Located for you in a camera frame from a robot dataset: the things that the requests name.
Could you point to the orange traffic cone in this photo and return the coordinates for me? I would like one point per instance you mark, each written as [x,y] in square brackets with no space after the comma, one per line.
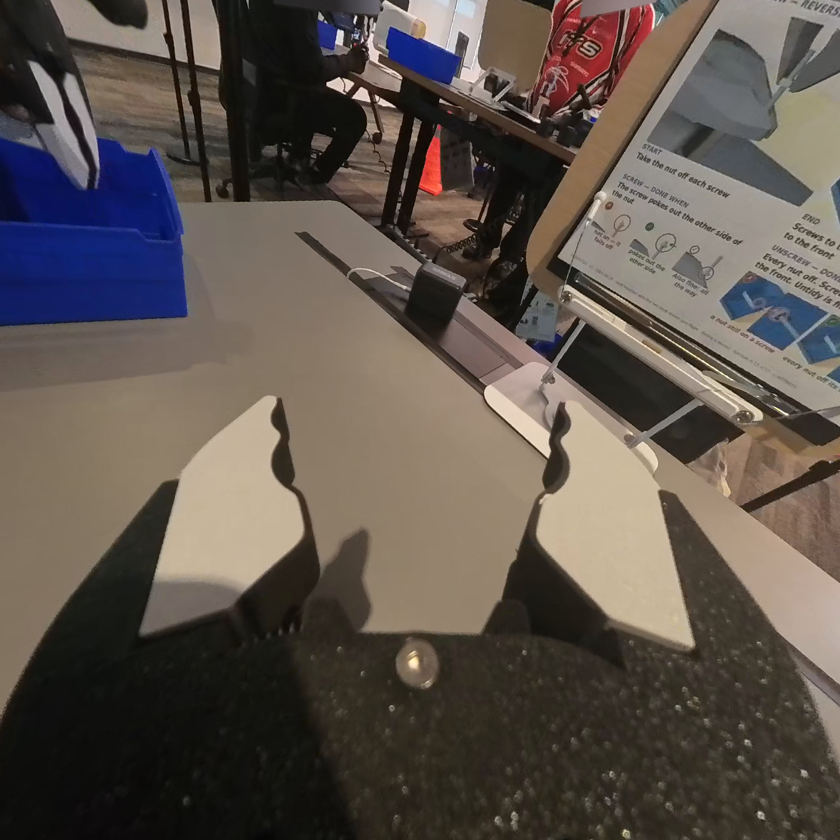
[432,167]

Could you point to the blue storage bin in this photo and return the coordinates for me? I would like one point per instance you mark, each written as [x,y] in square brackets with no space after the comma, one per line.
[423,56]

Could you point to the white document stand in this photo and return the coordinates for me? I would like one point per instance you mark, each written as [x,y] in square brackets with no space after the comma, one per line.
[515,39]
[518,400]

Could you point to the cluster of black gadgets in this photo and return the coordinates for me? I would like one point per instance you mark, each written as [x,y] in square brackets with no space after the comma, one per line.
[568,124]

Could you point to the blue white patterned bag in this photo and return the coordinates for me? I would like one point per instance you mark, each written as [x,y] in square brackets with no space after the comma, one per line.
[537,315]

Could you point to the black vertical pole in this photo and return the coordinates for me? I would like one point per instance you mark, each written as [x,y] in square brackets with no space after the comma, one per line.
[236,98]

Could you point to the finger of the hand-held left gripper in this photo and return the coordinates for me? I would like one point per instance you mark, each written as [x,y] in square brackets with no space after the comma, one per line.
[86,138]
[59,124]

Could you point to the white printed floor sign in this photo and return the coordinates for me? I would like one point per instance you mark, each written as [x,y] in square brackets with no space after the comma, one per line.
[456,161]

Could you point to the black cube device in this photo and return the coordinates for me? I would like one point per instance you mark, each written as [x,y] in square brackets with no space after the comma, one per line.
[436,292]

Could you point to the blue plastic parts bin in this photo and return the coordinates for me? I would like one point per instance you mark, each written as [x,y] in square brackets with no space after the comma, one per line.
[85,269]

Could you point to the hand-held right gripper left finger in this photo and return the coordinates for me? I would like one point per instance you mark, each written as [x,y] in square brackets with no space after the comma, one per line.
[223,531]

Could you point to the black office chair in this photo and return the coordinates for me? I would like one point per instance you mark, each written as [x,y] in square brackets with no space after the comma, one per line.
[262,144]

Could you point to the wooden office desk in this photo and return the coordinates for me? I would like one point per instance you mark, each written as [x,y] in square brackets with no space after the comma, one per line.
[472,118]

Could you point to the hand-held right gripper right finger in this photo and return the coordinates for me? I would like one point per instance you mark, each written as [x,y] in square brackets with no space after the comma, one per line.
[610,544]

